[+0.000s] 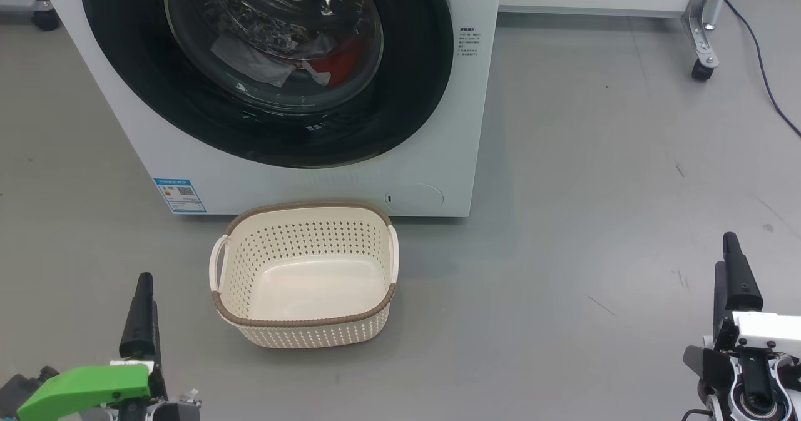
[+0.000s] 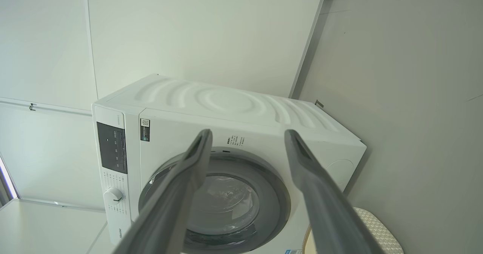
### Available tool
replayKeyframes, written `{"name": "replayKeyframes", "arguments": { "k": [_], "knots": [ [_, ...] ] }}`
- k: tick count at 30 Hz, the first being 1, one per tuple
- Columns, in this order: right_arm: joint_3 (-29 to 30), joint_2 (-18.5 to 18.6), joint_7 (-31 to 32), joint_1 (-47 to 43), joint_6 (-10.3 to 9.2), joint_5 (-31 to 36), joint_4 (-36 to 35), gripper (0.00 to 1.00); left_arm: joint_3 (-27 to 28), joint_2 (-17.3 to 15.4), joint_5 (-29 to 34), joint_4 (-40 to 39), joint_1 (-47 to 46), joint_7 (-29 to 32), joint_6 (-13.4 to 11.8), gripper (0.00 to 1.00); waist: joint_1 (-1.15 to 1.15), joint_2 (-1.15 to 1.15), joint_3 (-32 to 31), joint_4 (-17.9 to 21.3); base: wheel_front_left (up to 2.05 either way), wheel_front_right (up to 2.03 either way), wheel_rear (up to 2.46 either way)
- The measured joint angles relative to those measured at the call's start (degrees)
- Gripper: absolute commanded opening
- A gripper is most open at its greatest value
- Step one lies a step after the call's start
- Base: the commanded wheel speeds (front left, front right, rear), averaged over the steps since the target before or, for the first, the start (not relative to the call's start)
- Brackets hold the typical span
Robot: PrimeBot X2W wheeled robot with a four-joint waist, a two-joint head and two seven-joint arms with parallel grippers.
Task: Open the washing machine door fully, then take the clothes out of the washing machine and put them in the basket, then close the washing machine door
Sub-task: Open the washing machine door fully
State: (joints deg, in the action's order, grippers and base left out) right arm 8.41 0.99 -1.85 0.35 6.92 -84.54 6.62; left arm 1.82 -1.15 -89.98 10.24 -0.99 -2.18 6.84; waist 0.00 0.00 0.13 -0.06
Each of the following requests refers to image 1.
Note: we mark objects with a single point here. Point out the white front-load washing machine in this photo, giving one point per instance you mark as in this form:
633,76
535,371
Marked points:
438,127

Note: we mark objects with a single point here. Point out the black round washer door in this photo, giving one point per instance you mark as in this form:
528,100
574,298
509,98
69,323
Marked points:
407,64

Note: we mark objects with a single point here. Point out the round drain filter cover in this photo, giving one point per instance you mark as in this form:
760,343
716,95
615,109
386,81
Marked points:
416,197

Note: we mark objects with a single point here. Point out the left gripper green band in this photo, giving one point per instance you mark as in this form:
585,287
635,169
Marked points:
94,386

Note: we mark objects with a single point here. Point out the red and white garment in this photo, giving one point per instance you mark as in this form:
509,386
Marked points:
341,64

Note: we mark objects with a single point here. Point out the blue energy label sticker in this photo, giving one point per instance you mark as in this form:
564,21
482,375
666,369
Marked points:
180,196

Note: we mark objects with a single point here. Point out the grey cart base with casters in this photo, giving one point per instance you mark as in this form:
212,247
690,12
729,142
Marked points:
44,17

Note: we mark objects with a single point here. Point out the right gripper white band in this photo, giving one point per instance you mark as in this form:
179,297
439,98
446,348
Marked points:
770,333

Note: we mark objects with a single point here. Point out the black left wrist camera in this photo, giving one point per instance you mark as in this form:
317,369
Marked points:
19,388

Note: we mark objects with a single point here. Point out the cream basket with brown rim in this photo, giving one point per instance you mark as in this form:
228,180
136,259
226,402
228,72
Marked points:
313,283

